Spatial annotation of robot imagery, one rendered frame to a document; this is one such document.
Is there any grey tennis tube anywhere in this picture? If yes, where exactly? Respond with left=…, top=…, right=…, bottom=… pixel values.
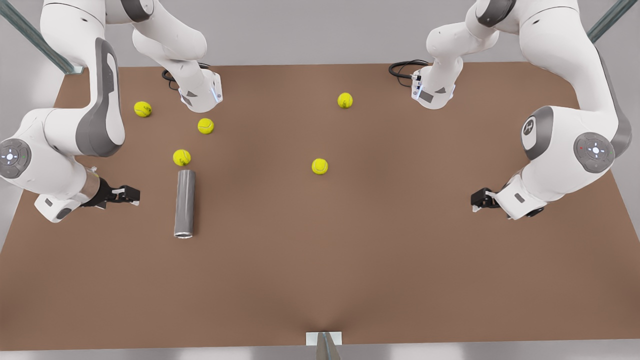
left=173, top=169, right=197, bottom=239

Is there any black cable loop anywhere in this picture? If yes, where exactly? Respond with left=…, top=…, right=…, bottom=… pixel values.
left=388, top=59, right=431, bottom=89
left=161, top=62, right=211, bottom=92

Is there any silver frame post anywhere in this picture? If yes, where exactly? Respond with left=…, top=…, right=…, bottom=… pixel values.
left=0, top=0, right=85, bottom=76
left=586, top=0, right=640, bottom=44
left=306, top=331, right=343, bottom=360

